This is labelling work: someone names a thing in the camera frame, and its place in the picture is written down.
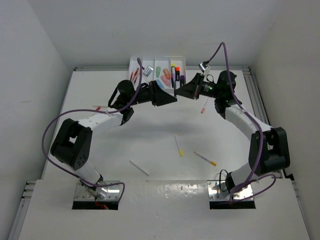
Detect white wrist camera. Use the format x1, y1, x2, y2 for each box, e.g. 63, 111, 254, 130
142, 65, 154, 77
199, 61, 210, 75

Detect metal base plate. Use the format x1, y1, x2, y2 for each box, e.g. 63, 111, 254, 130
207, 180, 254, 202
74, 181, 121, 202

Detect blue eraser case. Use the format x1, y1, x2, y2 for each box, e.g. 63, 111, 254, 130
156, 79, 165, 89

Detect purple cap black highlighter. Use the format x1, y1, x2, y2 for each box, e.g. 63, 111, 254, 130
179, 75, 186, 87

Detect blue gel pen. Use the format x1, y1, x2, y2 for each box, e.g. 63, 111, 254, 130
171, 67, 176, 94

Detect white marker pen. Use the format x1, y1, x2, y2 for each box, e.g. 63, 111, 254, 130
129, 160, 150, 176

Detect green eraser case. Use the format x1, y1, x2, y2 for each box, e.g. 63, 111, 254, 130
155, 66, 161, 78

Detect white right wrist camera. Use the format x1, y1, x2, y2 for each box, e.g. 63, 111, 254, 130
199, 61, 210, 75

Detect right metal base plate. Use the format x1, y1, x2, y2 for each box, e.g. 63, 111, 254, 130
207, 180, 254, 202

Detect pink tip clear pen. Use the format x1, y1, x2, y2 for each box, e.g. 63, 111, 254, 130
200, 98, 210, 114

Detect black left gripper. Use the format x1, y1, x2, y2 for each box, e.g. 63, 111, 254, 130
127, 80, 177, 106

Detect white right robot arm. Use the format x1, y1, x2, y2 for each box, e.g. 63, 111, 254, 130
176, 70, 291, 194

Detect orange cap highlighter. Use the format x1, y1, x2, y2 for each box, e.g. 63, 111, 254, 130
175, 66, 180, 80

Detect pink cap black highlighter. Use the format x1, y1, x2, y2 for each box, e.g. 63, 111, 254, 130
175, 74, 180, 89

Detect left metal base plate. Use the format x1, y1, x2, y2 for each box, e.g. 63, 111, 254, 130
74, 181, 121, 202

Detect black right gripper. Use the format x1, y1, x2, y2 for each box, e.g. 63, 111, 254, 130
174, 73, 222, 100

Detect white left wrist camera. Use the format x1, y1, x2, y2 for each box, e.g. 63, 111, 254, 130
142, 65, 154, 77

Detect red ballpoint pen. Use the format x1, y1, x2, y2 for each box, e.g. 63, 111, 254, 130
131, 67, 140, 82

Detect white divided organizer tray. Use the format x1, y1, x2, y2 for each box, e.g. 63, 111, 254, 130
140, 56, 187, 95

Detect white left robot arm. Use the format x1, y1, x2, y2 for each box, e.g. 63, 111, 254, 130
50, 80, 177, 190

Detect orange eraser case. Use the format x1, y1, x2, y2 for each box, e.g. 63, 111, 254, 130
163, 68, 171, 80

